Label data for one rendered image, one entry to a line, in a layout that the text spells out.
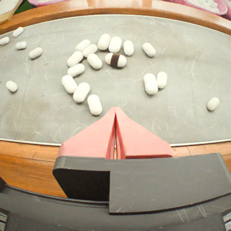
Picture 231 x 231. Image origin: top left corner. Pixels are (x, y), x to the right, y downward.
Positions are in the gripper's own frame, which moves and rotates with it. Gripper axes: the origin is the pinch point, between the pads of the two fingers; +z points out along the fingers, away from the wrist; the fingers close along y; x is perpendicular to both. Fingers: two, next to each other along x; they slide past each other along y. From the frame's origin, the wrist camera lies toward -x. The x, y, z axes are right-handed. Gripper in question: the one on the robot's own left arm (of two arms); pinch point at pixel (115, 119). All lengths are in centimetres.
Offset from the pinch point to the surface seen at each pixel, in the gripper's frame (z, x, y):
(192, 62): 18.6, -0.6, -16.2
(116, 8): 27.4, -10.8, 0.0
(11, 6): 34, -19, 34
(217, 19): 29.3, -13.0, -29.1
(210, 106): 9.9, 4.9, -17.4
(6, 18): 28.5, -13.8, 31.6
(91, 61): 15.8, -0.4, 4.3
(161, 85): 12.6, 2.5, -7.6
